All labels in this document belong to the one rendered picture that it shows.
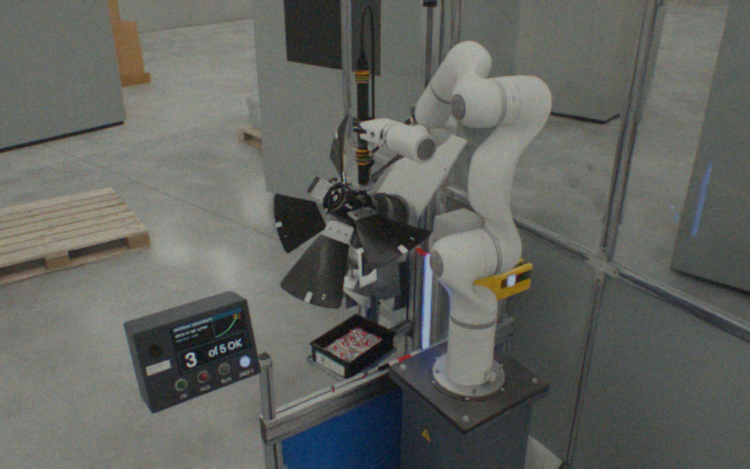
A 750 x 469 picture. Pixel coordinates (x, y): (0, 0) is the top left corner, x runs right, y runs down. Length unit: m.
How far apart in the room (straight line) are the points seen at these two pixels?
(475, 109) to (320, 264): 0.97
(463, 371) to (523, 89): 0.73
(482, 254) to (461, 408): 0.40
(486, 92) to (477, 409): 0.79
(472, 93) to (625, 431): 1.59
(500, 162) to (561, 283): 1.14
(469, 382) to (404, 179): 0.93
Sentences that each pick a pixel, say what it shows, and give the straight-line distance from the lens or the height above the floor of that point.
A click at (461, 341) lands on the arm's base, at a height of 1.09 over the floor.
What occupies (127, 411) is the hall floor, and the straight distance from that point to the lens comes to 3.26.
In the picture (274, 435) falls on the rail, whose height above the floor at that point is 0.81.
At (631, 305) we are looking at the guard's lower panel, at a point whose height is 0.89.
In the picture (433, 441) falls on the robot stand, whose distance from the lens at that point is 1.75.
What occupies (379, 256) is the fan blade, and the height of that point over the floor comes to 1.14.
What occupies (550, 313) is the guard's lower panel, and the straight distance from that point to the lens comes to 2.56.
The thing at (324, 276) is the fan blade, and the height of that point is 1.00.
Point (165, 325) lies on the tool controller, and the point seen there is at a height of 1.25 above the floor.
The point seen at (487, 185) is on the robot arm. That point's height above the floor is 1.52.
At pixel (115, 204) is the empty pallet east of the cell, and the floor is 0.14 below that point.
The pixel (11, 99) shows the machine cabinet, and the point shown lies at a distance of 7.40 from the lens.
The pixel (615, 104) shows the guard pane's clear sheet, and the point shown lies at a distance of 2.18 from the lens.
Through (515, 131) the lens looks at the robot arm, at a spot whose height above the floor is 1.63.
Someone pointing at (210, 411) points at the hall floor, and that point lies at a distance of 3.15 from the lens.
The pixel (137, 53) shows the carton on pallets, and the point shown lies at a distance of 10.30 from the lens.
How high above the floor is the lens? 2.02
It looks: 25 degrees down
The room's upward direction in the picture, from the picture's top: straight up
